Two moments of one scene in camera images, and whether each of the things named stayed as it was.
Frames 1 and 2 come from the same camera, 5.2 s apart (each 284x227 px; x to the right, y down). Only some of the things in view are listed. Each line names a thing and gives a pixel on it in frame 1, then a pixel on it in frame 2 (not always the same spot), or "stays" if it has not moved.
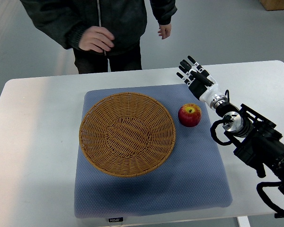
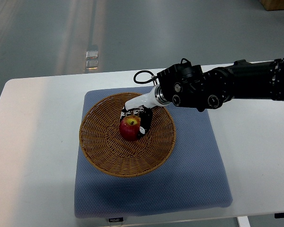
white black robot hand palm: x=210 y=95 -> x=148 y=100
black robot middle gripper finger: x=186 y=65 -> x=135 y=112
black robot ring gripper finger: x=186 y=72 -> x=128 y=113
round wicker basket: x=127 y=135 stays
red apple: x=189 y=115 -> x=129 y=127
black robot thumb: x=202 y=78 -> x=146 y=115
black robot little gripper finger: x=185 y=80 -> x=123 y=113
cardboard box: x=277 y=4 stays
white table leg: x=244 y=221 stays
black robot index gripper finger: x=196 y=65 -> x=141 y=110
